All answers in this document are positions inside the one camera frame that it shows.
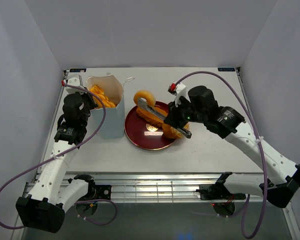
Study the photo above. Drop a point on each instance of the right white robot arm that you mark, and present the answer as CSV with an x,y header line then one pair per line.
x,y
198,105

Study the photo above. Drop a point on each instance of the small glazed ring donut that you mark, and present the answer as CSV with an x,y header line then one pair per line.
x,y
146,95

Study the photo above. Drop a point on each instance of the metal tongs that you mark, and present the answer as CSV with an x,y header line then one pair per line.
x,y
143,105

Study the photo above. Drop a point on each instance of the large glazed ring bread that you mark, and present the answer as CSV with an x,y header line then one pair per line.
x,y
102,98

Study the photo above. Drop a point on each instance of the aluminium rail frame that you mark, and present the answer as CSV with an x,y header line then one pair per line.
x,y
155,188

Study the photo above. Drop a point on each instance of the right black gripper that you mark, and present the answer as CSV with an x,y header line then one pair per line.
x,y
172,118

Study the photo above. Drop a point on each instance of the dark red round plate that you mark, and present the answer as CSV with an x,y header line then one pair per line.
x,y
143,134

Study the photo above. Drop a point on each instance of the orange round bread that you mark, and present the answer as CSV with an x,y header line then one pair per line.
x,y
149,117

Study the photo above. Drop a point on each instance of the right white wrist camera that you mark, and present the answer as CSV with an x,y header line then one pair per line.
x,y
178,90

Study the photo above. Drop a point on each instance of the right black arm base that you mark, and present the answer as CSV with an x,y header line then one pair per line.
x,y
223,202

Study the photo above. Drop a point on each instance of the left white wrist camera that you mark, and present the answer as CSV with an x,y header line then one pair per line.
x,y
73,84

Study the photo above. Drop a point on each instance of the light blue paper bag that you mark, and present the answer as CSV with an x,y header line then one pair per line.
x,y
113,125

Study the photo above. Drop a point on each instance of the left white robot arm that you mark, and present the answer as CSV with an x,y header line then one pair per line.
x,y
46,204

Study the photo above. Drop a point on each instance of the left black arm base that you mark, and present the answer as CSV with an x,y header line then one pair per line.
x,y
88,209

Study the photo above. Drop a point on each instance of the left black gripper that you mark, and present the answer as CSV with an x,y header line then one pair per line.
x,y
88,97

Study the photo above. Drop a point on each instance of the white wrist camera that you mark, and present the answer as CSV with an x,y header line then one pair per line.
x,y
73,84
178,90

